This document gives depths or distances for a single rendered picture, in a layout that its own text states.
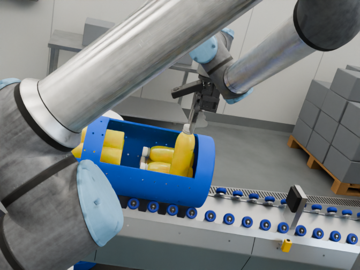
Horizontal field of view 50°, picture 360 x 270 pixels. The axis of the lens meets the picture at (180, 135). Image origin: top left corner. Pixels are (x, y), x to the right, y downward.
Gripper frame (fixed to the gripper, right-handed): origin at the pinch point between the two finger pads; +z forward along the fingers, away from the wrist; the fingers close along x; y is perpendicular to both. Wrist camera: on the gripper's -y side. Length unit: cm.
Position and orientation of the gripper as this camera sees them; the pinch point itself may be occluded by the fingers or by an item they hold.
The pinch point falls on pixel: (189, 127)
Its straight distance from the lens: 139.9
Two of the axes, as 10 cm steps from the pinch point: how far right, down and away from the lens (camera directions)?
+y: 9.7, 1.8, 1.3
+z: -2.2, 9.0, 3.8
